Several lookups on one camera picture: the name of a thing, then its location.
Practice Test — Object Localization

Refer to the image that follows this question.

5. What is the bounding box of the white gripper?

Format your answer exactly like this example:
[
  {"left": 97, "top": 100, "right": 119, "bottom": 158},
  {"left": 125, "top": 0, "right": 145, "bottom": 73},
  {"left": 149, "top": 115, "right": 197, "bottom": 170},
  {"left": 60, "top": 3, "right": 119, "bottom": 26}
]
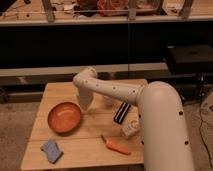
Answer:
[{"left": 77, "top": 88, "right": 93, "bottom": 110}]

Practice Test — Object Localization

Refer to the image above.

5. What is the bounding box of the orange ceramic bowl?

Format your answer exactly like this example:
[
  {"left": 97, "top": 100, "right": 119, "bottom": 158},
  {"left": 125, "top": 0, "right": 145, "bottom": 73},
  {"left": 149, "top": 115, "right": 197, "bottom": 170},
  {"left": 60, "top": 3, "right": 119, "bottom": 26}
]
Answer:
[{"left": 47, "top": 102, "right": 81, "bottom": 134}]

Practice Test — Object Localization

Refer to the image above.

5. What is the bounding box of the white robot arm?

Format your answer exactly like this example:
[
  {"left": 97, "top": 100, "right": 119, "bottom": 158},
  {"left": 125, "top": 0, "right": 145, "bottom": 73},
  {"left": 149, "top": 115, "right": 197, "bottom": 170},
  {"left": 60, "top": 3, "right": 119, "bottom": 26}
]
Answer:
[{"left": 73, "top": 67, "right": 195, "bottom": 171}]

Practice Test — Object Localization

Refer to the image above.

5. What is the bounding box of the black white striped block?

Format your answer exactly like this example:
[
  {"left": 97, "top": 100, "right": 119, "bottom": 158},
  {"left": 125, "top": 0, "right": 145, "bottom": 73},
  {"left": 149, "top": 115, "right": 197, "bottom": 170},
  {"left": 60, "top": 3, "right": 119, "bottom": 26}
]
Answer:
[{"left": 113, "top": 103, "right": 131, "bottom": 124}]

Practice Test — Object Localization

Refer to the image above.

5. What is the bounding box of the wooden table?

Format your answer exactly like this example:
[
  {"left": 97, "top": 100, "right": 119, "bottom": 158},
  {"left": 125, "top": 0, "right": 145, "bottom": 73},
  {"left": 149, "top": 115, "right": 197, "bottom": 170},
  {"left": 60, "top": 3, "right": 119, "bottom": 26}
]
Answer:
[{"left": 21, "top": 82, "right": 144, "bottom": 171}]

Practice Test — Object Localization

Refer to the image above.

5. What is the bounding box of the orange toy carrot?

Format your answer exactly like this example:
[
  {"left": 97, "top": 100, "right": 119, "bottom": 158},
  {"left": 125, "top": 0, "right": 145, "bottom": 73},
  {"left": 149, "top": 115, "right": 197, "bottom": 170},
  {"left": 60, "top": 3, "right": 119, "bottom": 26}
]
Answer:
[{"left": 101, "top": 136, "right": 131, "bottom": 155}]

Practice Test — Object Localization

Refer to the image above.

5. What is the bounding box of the small white box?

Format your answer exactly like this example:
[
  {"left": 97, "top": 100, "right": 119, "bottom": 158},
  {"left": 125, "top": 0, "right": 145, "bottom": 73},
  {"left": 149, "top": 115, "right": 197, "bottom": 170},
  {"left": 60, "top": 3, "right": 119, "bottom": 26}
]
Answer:
[{"left": 121, "top": 120, "right": 139, "bottom": 139}]

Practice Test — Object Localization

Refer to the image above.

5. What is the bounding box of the blue sponge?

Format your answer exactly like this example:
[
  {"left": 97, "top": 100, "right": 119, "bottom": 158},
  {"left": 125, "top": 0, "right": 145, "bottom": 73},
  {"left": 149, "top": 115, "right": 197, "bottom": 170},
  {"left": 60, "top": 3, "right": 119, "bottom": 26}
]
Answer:
[{"left": 40, "top": 140, "right": 63, "bottom": 164}]

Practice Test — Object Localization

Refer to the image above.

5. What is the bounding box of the black box on floor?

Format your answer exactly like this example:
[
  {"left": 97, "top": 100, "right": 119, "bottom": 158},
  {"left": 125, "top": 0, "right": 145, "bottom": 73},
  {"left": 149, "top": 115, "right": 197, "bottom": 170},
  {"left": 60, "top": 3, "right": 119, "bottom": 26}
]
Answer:
[{"left": 165, "top": 45, "right": 213, "bottom": 74}]

